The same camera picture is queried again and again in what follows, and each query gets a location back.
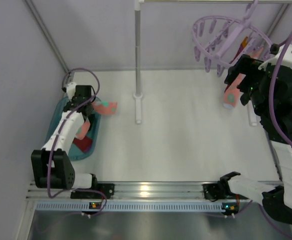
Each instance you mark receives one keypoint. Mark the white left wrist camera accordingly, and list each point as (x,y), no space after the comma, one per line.
(70,90)

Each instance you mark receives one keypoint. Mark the lilac round clip hanger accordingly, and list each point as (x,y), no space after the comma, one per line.
(213,36)

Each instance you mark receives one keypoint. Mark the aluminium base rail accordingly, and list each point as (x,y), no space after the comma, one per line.
(136,190)

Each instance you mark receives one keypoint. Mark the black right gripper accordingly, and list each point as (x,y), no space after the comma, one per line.
(239,72)

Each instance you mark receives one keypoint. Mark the maroon purple sock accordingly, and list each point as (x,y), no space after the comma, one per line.
(240,49)
(84,145)

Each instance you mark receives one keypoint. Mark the teal transparent plastic bin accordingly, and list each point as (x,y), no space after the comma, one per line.
(74,153)

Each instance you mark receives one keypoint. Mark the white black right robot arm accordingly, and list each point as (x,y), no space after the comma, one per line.
(276,200)

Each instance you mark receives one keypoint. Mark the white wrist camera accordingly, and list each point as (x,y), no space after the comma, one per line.
(286,61)
(70,90)

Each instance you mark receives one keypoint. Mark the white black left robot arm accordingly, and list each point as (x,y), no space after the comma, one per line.
(51,165)

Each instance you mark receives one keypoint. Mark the grey slotted cable duct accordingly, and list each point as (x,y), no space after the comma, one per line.
(214,207)

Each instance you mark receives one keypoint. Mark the pink patterned sock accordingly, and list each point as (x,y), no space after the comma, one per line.
(231,93)
(99,107)

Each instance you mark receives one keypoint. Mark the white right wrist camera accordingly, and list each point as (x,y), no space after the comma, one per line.
(286,61)

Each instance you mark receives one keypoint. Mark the white grey rack pole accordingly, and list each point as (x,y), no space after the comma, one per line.
(138,87)

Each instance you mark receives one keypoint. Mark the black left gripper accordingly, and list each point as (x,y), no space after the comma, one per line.
(84,109)

